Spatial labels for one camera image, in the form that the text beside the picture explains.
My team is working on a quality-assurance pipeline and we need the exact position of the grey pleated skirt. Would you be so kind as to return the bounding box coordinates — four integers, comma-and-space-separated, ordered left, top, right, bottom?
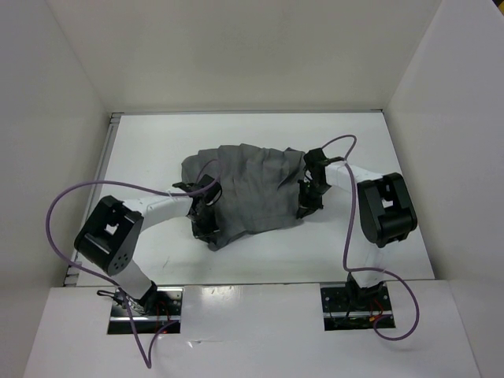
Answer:
181, 144, 305, 251

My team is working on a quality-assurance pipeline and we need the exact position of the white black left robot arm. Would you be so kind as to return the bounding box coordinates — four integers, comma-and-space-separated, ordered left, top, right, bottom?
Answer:
74, 192, 220, 315

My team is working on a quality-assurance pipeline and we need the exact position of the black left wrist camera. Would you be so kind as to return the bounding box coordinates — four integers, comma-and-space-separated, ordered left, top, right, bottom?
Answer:
173, 174, 222, 204

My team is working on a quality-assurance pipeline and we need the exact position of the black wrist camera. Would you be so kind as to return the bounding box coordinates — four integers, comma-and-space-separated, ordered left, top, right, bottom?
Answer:
304, 148, 339, 171
173, 174, 222, 204

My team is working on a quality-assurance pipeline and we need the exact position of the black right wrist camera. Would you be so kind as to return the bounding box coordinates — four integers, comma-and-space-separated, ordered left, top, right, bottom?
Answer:
304, 148, 339, 171

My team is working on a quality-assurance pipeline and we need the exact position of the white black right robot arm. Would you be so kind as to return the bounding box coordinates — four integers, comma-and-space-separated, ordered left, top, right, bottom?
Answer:
296, 157, 417, 309

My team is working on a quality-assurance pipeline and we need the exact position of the aluminium table edge rail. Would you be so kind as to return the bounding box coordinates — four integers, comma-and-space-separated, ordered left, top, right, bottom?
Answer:
64, 112, 124, 287

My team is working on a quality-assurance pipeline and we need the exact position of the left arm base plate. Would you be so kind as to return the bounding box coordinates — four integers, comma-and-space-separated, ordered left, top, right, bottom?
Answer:
97, 287, 183, 335

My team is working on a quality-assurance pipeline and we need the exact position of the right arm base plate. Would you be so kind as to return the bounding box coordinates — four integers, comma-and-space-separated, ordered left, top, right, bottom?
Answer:
320, 283, 395, 332

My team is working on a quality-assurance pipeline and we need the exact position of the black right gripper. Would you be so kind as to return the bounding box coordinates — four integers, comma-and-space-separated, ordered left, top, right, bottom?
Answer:
297, 179, 331, 219

